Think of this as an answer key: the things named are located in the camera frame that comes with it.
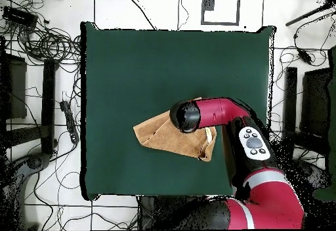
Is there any orange terry towel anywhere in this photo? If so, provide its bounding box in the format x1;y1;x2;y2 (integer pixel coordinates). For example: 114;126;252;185
133;96;217;162

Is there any black flat panel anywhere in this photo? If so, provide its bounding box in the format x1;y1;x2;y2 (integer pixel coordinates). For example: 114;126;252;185
300;68;331;137
0;53;28;120

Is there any flat black device box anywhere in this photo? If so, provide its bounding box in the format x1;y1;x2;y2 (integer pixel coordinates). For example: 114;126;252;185
2;5;39;28

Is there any dark green table cloth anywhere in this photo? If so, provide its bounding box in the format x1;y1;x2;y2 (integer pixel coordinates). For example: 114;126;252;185
79;21;276;201

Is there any black power strip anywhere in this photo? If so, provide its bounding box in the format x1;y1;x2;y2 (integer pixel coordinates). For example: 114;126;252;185
59;100;80;144

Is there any black stand bar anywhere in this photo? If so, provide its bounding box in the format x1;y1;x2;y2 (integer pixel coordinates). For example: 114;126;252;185
41;58;57;154
282;66;298;159

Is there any dark grey stand leg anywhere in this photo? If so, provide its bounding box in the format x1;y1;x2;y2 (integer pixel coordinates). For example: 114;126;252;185
0;152;52;230

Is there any black power adapter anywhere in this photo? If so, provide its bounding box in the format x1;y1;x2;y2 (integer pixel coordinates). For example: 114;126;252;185
297;48;313;65

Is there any black rod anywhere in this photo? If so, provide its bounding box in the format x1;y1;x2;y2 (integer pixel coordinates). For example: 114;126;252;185
285;2;336;27

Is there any grey rectangular frame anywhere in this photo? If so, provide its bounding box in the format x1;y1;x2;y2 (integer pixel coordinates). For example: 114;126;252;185
201;0;241;26

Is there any tangle of black cables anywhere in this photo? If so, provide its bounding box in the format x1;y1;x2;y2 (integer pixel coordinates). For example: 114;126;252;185
15;26;82;64

